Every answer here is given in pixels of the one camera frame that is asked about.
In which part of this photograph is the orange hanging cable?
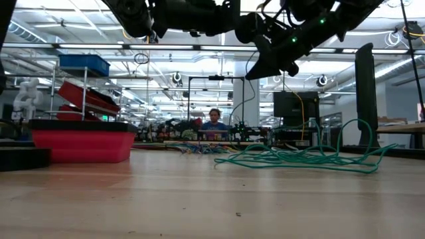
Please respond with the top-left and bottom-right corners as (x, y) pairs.
(292, 91), (305, 143)

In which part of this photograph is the person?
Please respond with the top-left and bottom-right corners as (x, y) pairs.
(201, 108), (230, 142)

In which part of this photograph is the black monitor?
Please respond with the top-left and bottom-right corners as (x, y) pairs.
(272, 91), (321, 129)

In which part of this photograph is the red square tray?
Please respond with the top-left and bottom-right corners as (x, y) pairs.
(29, 119), (139, 164)

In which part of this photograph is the black distant camera rig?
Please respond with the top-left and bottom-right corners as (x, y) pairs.
(187, 75), (246, 123)

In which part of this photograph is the green cord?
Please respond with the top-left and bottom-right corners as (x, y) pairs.
(214, 49), (398, 175)

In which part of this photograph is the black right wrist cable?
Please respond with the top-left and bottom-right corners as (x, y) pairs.
(258, 0), (299, 34)

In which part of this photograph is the black hanging cable loop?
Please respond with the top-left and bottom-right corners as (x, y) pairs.
(133, 52), (150, 66)

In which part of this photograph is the black tape roll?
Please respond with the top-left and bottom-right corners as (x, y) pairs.
(0, 147), (52, 173)

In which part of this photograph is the multicolour wire bundle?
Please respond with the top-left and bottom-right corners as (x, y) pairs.
(165, 141), (238, 156)

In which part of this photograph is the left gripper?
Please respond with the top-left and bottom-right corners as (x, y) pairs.
(151, 0), (240, 37)

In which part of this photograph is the blue plastic bin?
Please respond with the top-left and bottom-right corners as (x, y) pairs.
(58, 54), (111, 78)

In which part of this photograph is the thin black pole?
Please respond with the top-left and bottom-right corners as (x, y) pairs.
(400, 0), (425, 112)

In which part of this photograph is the metal shelf rack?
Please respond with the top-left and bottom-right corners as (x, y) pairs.
(44, 65), (124, 122)

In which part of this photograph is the black upright post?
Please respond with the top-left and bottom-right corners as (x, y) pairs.
(353, 42), (381, 149)

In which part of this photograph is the red plastic shelf bin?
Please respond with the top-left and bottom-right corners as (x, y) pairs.
(55, 104), (102, 122)
(58, 81), (122, 117)

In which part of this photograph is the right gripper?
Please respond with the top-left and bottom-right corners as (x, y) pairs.
(244, 13), (328, 80)

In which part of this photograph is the wooden side table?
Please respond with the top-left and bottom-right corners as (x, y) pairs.
(375, 121), (425, 150)

